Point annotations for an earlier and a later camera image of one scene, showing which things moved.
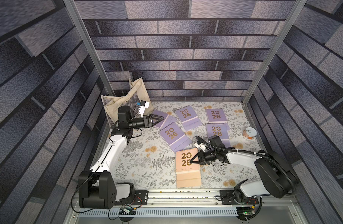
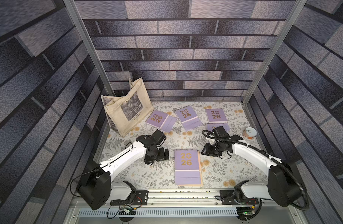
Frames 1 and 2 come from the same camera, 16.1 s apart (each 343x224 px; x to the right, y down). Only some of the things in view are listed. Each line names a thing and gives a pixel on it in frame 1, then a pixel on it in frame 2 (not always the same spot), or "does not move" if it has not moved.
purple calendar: [188, 117] does not move
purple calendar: [174, 137] to [187, 166]
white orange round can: [249, 133] does not move
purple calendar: [168, 119] does not move
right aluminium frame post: [286, 26] does not move
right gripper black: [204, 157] to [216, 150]
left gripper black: [147, 119] to [162, 156]
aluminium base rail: [200, 206] does not move
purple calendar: [216, 115] does not move
